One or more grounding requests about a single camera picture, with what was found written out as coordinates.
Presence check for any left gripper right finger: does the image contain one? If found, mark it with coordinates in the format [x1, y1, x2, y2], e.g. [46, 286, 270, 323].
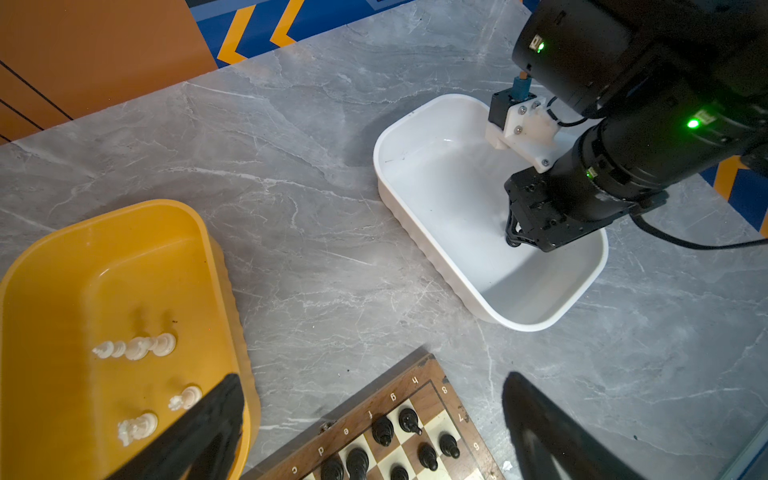
[502, 372, 641, 479]

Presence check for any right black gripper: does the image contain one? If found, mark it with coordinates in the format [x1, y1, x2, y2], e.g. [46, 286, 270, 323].
[504, 168, 669, 252]

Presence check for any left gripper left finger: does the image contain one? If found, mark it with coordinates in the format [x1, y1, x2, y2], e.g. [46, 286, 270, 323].
[110, 373, 245, 479]

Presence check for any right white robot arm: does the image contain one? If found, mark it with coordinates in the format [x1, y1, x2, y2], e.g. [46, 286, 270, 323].
[505, 1, 767, 252]

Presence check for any wooden chess board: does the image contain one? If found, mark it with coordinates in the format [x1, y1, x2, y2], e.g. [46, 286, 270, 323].
[244, 348, 504, 480]

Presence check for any white knight in tray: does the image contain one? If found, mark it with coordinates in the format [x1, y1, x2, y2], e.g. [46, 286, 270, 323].
[118, 412, 159, 447]
[168, 385, 203, 411]

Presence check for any white plastic tray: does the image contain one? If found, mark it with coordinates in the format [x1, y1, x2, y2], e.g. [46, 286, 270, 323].
[373, 94, 608, 332]

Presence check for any white king in tray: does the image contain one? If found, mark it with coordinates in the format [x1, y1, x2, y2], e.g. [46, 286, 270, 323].
[91, 333, 177, 361]

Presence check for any yellow plastic tray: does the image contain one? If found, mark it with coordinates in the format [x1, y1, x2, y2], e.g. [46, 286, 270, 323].
[1, 200, 261, 479]

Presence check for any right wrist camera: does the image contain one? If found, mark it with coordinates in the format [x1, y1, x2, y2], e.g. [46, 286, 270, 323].
[485, 72, 564, 173]

